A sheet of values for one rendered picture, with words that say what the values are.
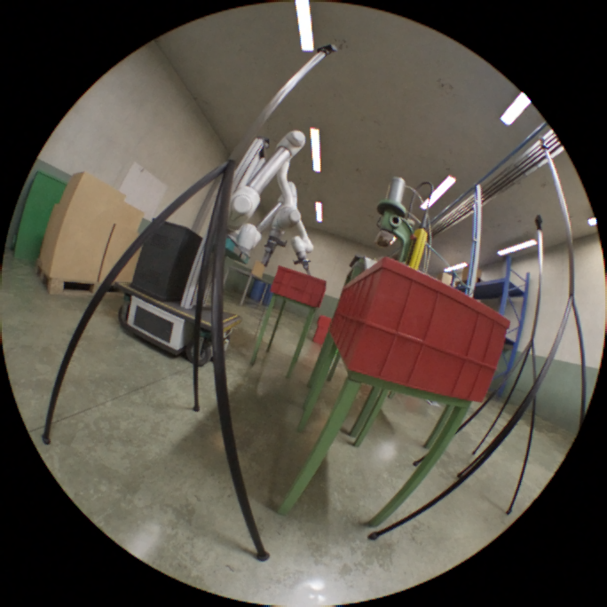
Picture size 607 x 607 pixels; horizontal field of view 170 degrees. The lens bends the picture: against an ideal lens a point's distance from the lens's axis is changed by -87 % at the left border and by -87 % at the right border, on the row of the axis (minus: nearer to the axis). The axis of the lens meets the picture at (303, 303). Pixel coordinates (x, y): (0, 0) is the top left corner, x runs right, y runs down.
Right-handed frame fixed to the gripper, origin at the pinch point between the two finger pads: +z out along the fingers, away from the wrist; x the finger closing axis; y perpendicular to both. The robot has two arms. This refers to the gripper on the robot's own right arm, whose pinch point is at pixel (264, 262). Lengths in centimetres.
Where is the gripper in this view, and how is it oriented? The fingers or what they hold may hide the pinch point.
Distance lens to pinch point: 136.7
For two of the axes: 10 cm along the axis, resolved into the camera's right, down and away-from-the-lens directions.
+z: -3.3, 9.4, 0.1
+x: 0.9, 0.4, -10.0
